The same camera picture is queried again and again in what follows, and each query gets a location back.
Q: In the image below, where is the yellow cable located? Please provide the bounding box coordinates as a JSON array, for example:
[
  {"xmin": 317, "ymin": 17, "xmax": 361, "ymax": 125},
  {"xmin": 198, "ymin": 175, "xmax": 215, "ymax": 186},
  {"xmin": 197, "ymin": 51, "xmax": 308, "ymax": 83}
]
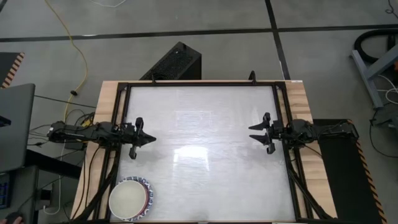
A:
[{"xmin": 43, "ymin": 0, "xmax": 90, "ymax": 123}]

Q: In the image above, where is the white bowl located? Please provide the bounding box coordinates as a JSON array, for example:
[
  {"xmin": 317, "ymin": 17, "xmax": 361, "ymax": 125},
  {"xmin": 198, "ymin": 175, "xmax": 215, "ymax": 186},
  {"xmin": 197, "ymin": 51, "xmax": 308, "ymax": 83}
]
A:
[{"xmin": 108, "ymin": 179, "xmax": 147, "ymax": 220}]

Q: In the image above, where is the person's hand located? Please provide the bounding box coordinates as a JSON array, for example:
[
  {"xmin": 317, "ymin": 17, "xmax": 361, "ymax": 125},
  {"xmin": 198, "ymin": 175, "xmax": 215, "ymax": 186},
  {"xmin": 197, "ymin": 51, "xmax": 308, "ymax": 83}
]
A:
[{"xmin": 0, "ymin": 215, "xmax": 25, "ymax": 224}]

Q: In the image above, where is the black floor cable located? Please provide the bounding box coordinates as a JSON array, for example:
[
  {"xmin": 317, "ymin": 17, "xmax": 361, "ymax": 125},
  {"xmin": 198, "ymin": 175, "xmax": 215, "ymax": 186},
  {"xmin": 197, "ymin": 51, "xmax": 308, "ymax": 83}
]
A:
[{"xmin": 33, "ymin": 90, "xmax": 98, "ymax": 109}]

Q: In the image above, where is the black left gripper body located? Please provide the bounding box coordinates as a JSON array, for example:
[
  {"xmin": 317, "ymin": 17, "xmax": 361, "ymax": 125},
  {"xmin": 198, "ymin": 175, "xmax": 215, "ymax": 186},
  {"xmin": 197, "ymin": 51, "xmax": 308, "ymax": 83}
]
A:
[{"xmin": 119, "ymin": 116, "xmax": 147, "ymax": 161}]

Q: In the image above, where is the white cable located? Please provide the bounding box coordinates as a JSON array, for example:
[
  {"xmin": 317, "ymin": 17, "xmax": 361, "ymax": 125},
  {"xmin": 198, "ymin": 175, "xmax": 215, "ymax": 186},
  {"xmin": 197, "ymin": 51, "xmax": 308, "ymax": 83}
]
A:
[{"xmin": 376, "ymin": 73, "xmax": 398, "ymax": 106}]

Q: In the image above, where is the blue white patterned plate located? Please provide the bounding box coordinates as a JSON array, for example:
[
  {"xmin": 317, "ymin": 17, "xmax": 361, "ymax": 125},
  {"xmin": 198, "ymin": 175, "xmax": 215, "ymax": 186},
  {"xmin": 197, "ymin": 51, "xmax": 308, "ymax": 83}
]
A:
[{"xmin": 118, "ymin": 175, "xmax": 154, "ymax": 222}]

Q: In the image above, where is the dark keyboard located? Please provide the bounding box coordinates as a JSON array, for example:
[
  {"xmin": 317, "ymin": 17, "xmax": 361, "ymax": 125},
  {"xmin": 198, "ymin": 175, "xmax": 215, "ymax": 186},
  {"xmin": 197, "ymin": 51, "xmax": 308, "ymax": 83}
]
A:
[{"xmin": 0, "ymin": 173, "xmax": 12, "ymax": 210}]

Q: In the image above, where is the blue grey metal stand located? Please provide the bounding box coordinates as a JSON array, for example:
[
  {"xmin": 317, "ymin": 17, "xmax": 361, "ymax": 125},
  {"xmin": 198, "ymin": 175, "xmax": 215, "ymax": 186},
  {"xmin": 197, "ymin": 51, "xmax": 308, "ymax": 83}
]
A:
[{"xmin": 350, "ymin": 42, "xmax": 398, "ymax": 110}]

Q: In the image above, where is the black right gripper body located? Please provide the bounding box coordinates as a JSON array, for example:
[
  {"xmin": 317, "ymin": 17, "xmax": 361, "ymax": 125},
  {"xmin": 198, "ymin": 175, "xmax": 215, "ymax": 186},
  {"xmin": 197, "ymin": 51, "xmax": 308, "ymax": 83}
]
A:
[{"xmin": 262, "ymin": 111, "xmax": 293, "ymax": 156}]

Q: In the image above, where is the black hazard striped mat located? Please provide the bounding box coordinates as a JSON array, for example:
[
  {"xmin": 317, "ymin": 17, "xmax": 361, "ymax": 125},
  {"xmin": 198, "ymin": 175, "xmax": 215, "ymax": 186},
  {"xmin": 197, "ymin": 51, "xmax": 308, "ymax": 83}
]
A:
[
  {"xmin": 0, "ymin": 52, "xmax": 25, "ymax": 90},
  {"xmin": 312, "ymin": 118, "xmax": 389, "ymax": 224}
]

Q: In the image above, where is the black computer tower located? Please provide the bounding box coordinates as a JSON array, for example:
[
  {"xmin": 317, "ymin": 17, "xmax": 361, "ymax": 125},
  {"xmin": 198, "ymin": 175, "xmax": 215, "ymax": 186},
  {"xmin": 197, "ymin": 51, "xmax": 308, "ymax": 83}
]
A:
[{"xmin": 139, "ymin": 40, "xmax": 203, "ymax": 82}]

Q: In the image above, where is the black hose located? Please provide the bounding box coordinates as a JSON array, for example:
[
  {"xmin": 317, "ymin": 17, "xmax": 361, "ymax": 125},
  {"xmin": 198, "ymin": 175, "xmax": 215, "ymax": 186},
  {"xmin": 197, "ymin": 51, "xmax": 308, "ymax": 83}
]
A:
[{"xmin": 353, "ymin": 29, "xmax": 398, "ymax": 65}]

